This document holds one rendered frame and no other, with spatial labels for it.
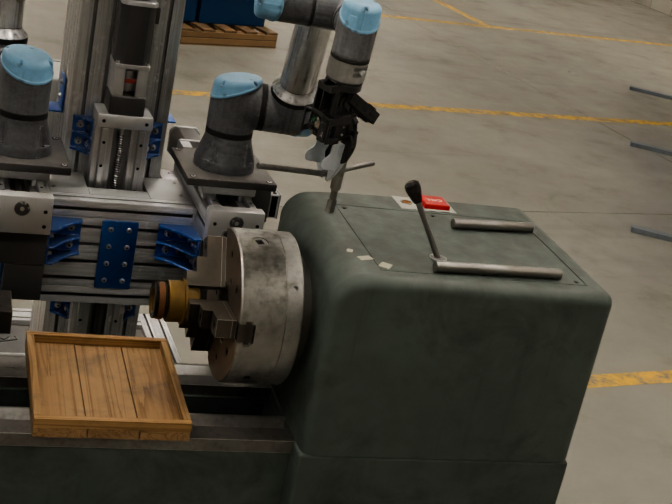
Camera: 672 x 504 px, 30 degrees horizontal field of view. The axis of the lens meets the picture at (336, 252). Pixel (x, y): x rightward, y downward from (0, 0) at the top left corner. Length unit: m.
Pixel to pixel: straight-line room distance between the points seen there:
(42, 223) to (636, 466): 2.60
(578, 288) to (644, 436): 2.44
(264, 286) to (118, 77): 0.83
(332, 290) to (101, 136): 0.92
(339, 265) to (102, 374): 0.56
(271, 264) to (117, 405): 0.42
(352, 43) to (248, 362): 0.65
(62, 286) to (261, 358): 0.79
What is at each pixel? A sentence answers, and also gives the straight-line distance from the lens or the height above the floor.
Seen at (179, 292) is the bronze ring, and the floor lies 1.11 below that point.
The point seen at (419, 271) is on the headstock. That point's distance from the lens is 2.45.
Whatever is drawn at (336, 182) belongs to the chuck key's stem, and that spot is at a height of 1.37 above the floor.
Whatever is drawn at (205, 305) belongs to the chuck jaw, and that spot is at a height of 1.10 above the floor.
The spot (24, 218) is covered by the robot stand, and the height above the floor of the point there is 1.06.
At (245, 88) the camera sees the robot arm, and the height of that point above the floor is 1.38.
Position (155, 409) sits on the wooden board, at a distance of 2.54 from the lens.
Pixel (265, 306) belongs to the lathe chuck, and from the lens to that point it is 2.42.
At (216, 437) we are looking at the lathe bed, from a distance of 2.52.
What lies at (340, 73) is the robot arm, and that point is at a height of 1.60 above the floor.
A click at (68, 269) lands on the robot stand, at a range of 3.08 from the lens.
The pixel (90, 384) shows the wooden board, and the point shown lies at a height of 0.88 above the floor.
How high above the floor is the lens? 2.14
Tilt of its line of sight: 21 degrees down
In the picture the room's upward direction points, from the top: 12 degrees clockwise
